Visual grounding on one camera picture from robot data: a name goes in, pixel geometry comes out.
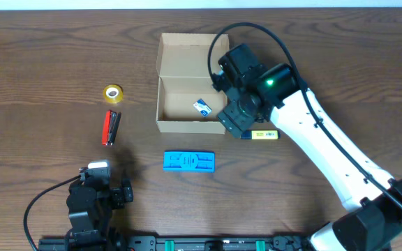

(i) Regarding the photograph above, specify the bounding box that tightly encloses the small blue white box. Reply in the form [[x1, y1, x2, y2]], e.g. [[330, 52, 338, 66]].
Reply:
[[193, 99, 212, 117]]

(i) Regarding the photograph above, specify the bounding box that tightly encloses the yellow blue highlighter marker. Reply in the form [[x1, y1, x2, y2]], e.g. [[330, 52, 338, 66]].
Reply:
[[240, 130, 280, 140]]

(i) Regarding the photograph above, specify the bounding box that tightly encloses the blue whiteboard duster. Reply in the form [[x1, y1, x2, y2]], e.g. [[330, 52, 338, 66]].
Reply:
[[163, 151, 216, 173]]

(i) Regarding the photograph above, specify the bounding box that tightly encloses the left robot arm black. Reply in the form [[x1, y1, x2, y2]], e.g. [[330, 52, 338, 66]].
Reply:
[[64, 174, 133, 250]]

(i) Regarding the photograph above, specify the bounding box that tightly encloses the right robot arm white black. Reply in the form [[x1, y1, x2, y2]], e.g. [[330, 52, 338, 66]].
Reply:
[[213, 44, 402, 250]]

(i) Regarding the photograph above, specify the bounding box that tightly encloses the open cardboard box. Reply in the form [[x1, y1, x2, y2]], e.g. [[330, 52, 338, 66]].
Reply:
[[156, 33, 228, 135]]

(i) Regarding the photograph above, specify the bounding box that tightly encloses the red black stapler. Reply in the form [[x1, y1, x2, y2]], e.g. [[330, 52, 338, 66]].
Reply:
[[101, 110, 121, 146]]

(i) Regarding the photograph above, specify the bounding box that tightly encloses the yellow tape roll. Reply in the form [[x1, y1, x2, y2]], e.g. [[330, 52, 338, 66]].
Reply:
[[103, 84, 124, 104]]

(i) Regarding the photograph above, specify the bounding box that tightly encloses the black mounting rail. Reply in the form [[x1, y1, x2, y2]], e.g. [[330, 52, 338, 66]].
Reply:
[[38, 235, 313, 251]]

